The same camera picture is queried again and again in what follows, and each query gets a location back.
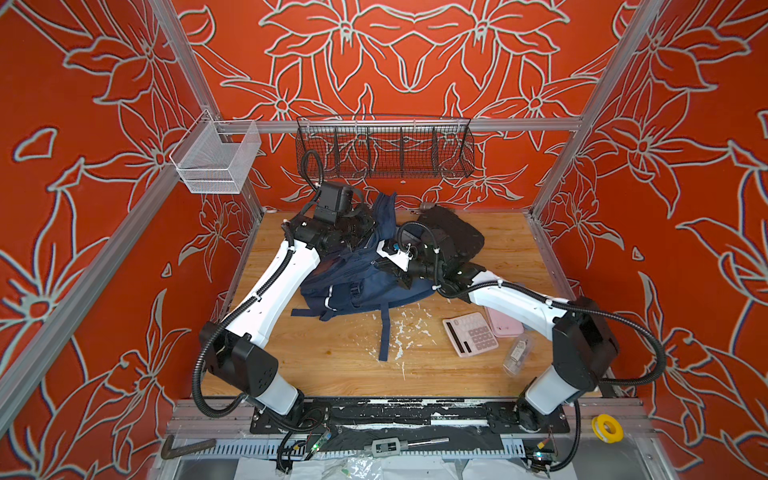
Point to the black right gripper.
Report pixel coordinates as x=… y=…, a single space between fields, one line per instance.
x=413 y=250

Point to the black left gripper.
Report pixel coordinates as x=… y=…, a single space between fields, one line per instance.
x=369 y=226

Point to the navy blue student backpack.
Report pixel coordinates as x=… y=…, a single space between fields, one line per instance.
x=349 y=282

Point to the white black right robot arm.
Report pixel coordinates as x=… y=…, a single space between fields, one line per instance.
x=583 y=345

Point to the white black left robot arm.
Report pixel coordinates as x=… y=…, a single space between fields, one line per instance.
x=233 y=349

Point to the black hard zip case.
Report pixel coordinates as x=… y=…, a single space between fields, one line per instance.
x=458 y=240

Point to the pink white calculator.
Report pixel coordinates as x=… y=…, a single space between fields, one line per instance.
x=470 y=335

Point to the pink pencil case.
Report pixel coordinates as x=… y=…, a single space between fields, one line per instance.
x=502 y=325

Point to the yellow tape roll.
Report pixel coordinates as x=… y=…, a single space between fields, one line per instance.
x=607 y=429

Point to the brown bent metal bar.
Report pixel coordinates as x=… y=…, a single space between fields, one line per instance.
x=170 y=451

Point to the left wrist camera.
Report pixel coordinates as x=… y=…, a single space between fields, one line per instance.
x=333 y=202

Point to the black wire wall basket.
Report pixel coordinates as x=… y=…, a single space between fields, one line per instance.
x=384 y=146

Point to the white wire mesh basket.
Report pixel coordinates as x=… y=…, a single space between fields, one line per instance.
x=216 y=157

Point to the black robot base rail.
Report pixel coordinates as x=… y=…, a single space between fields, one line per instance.
x=497 y=414

